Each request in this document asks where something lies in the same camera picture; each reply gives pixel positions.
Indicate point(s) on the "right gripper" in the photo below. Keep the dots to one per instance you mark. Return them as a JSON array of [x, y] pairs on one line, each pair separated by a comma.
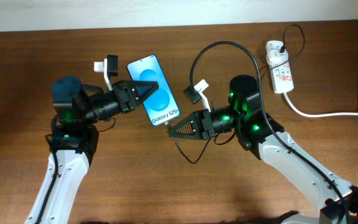
[[203, 125]]

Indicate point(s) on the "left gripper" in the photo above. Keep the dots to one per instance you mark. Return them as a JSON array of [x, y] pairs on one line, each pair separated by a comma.
[[123, 93]]

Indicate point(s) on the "blue Galaxy smartphone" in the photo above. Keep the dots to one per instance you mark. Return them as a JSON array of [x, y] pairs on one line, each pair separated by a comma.
[[160, 106]]

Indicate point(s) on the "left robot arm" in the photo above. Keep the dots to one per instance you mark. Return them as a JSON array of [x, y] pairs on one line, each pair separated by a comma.
[[74, 138]]

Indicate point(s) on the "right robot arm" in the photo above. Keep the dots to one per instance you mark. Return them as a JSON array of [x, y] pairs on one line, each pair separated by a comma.
[[335, 198]]

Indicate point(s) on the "white charger plug adapter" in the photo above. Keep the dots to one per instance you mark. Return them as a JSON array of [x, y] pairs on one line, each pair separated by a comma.
[[274, 57]]

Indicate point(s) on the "white power strip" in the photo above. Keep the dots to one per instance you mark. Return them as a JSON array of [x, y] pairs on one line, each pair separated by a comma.
[[282, 81]]

